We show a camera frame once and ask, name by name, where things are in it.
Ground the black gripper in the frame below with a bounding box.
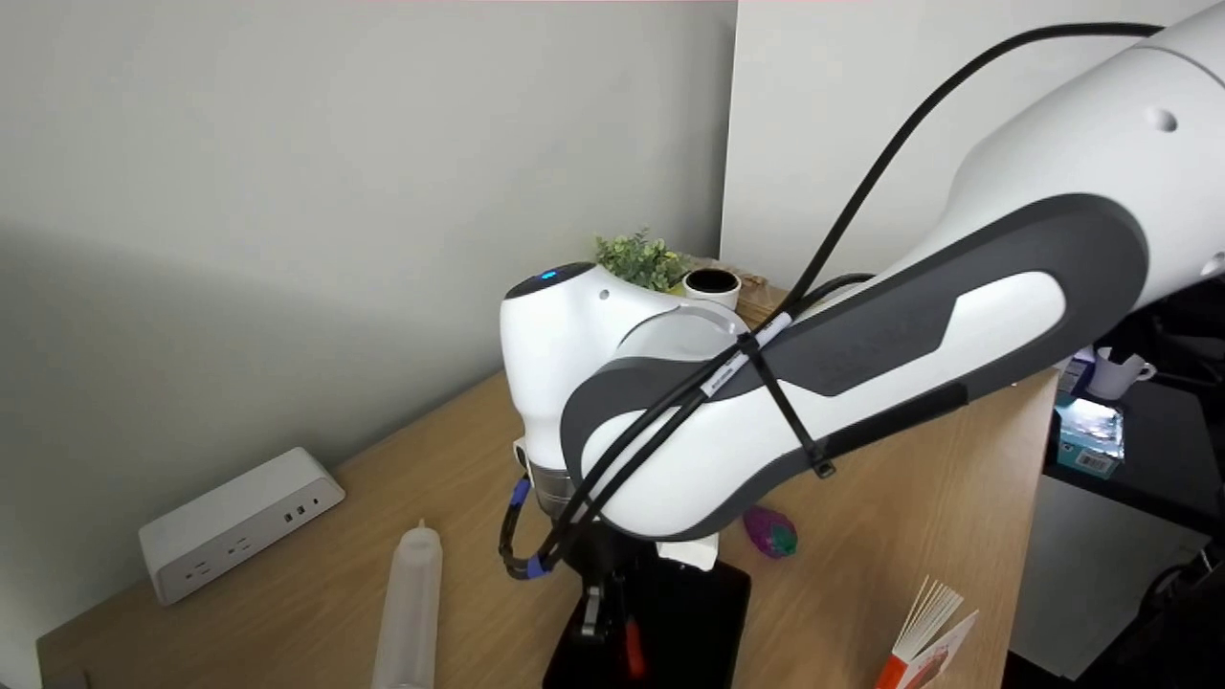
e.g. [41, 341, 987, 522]
[565, 526, 654, 684]

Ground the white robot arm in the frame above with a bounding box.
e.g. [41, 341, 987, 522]
[500, 8, 1225, 588]

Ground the black plastic box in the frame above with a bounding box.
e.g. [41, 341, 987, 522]
[543, 564, 751, 689]

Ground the white power strip box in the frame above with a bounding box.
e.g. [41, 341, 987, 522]
[138, 447, 346, 606]

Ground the translucent white bottle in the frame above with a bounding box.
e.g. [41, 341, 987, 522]
[372, 526, 444, 689]

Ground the white cup with blue sleeve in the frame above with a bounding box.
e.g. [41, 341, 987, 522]
[682, 268, 740, 305]

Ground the wooden slat tray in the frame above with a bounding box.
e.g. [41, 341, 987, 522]
[740, 274, 786, 324]

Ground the green plant in pink pot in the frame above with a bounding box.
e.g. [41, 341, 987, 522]
[593, 235, 686, 291]

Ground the white mug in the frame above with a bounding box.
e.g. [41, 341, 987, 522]
[1082, 350, 1157, 402]

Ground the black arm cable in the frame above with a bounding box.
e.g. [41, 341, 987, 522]
[492, 15, 1167, 587]

